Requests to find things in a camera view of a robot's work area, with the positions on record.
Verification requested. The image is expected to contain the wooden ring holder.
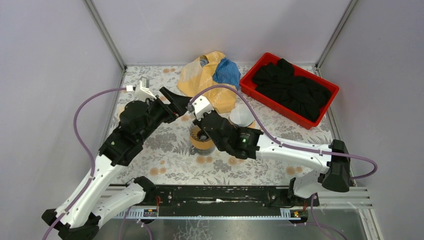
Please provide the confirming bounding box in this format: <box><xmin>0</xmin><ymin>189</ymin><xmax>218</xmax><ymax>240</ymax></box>
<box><xmin>247</xmin><ymin>121</ymin><xmax>256</xmax><ymax>129</ymax></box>
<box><xmin>189</xmin><ymin>135</ymin><xmax>215</xmax><ymax>149</ymax></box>

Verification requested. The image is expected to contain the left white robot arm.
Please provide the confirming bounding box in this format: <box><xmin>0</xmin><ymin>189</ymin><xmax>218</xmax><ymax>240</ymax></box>
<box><xmin>42</xmin><ymin>87</ymin><xmax>191</xmax><ymax>240</ymax></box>

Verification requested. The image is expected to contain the yellow cloth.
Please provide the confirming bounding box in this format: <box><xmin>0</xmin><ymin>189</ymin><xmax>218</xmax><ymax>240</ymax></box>
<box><xmin>177</xmin><ymin>51</ymin><xmax>236</xmax><ymax>114</ymax></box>

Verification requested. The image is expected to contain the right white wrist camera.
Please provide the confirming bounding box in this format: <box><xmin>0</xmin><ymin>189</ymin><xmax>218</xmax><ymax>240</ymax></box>
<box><xmin>187</xmin><ymin>95</ymin><xmax>215</xmax><ymax>121</ymax></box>

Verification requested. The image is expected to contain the white paper coffee filter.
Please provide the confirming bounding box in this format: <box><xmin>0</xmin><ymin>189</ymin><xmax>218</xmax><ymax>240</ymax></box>
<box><xmin>228</xmin><ymin>104</ymin><xmax>255</xmax><ymax>127</ymax></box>

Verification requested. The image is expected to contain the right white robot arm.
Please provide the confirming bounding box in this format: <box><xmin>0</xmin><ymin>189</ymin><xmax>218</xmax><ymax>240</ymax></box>
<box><xmin>193</xmin><ymin>110</ymin><xmax>350</xmax><ymax>206</ymax></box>

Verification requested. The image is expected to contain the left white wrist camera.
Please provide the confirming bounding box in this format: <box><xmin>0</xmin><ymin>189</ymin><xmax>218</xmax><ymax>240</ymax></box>
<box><xmin>124</xmin><ymin>77</ymin><xmax>157</xmax><ymax>102</ymax></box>

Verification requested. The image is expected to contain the black cloth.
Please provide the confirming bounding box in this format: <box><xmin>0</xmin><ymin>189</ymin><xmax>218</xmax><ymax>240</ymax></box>
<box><xmin>252</xmin><ymin>58</ymin><xmax>332</xmax><ymax>122</ymax></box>

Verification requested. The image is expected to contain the clear glass pitcher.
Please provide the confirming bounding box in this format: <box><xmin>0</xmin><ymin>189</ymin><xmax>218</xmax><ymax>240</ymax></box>
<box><xmin>189</xmin><ymin>146</ymin><xmax>215</xmax><ymax>156</ymax></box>

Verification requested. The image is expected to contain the floral table mat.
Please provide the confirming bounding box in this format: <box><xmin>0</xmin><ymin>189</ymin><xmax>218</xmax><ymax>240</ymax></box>
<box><xmin>95</xmin><ymin>64</ymin><xmax>346</xmax><ymax>186</ymax></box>

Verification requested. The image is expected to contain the blue cloth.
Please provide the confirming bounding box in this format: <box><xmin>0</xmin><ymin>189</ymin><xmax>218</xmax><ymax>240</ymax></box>
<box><xmin>212</xmin><ymin>57</ymin><xmax>241</xmax><ymax>90</ymax></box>

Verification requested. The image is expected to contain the clear grey glass dripper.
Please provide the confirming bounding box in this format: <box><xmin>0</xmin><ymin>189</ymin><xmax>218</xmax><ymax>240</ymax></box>
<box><xmin>189</xmin><ymin>123</ymin><xmax>211</xmax><ymax>143</ymax></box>

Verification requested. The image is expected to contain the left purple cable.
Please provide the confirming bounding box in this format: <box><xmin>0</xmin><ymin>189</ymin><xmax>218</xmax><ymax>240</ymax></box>
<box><xmin>41</xmin><ymin>86</ymin><xmax>133</xmax><ymax>240</ymax></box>

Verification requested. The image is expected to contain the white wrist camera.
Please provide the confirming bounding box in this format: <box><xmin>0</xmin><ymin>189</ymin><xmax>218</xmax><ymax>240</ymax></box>
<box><xmin>124</xmin><ymin>77</ymin><xmax>157</xmax><ymax>102</ymax></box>
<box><xmin>187</xmin><ymin>95</ymin><xmax>215</xmax><ymax>121</ymax></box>

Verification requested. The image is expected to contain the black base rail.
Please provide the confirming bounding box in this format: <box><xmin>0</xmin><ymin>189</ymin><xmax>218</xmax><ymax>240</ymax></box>
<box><xmin>138</xmin><ymin>185</ymin><xmax>311</xmax><ymax>218</ymax></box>

